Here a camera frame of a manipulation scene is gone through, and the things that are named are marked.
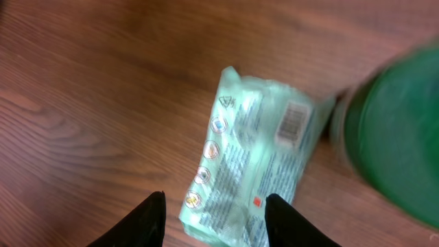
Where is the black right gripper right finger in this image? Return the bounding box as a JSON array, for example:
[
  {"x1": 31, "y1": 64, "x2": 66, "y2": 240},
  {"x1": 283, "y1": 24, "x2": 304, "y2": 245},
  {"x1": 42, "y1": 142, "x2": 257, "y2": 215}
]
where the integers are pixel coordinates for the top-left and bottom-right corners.
[{"x1": 265, "y1": 193, "x2": 340, "y2": 247}]

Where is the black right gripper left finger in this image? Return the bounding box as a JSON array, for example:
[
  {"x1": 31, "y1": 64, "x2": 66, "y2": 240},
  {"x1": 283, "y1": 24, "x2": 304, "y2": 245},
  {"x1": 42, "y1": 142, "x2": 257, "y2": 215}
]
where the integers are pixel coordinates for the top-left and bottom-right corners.
[{"x1": 88, "y1": 191, "x2": 166, "y2": 247}]

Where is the teal wet wipes pack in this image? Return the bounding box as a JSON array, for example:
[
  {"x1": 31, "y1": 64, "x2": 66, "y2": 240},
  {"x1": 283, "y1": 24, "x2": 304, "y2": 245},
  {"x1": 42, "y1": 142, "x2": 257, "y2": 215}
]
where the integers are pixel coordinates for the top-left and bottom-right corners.
[{"x1": 180, "y1": 67, "x2": 335, "y2": 246}]

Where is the green lid jar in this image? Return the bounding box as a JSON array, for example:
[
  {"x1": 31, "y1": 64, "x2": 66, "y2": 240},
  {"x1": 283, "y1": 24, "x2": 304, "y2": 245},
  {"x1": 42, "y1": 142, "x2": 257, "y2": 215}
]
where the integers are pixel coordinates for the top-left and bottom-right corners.
[{"x1": 329, "y1": 40, "x2": 438, "y2": 228}]

